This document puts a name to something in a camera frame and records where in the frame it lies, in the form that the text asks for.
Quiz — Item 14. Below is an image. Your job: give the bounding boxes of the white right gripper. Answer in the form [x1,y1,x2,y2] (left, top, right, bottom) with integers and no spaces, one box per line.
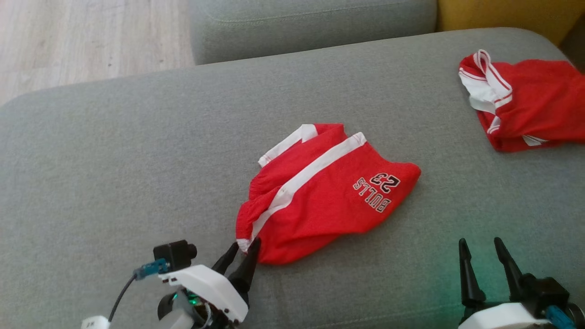
[458,237,553,329]

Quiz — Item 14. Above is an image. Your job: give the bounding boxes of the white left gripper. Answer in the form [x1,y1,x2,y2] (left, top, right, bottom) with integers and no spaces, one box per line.
[160,237,262,326]

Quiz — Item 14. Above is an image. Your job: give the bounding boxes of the red Bulls 23 shorts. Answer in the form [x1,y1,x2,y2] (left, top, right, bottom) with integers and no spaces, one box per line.
[235,122,422,265]

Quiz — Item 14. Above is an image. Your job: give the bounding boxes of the red basketball jersey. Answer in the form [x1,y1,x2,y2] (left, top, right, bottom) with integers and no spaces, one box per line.
[458,49,585,153]

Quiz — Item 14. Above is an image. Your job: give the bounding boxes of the large grey sofa seat cushion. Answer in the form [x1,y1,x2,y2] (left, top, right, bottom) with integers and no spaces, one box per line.
[0,27,585,329]

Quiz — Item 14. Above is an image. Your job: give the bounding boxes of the small grey sofa cushion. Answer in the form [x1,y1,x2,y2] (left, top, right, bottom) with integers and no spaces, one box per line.
[189,0,438,65]

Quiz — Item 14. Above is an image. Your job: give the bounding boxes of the yellow pillow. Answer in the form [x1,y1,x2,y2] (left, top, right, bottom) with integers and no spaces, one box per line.
[438,0,585,46]

